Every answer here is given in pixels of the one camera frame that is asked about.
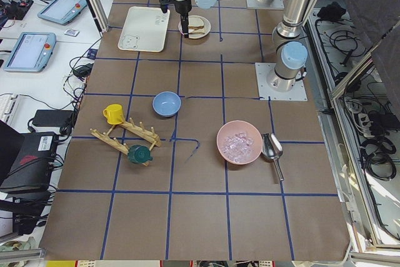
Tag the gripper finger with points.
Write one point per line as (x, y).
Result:
(185, 25)

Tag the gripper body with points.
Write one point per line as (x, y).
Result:
(182, 7)

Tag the bread slice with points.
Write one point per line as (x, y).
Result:
(197, 30)
(195, 22)

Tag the white round plate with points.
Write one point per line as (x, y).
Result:
(207, 26)

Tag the bread slice on plate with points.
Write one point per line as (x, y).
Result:
(197, 30)

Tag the white bear tray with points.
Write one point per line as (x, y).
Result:
(144, 30)

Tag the blue bowl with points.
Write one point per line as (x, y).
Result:
(166, 104)

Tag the upper teach pendant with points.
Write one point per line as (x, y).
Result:
(62, 11)

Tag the teach pendant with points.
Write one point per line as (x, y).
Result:
(31, 52)
(62, 11)

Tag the yellow mug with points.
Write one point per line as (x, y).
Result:
(114, 114)

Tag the pink bowl with ice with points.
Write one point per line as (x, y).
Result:
(239, 142)

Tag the dark green mug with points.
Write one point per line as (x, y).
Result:
(139, 154)

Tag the metal scoop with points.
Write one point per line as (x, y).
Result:
(272, 151)

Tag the lower teach pendant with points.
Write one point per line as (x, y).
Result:
(31, 52)

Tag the white keyboard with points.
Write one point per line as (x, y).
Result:
(9, 107)

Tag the black computer box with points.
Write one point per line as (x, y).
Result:
(26, 160)

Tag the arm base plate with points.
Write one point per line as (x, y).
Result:
(265, 4)
(272, 87)

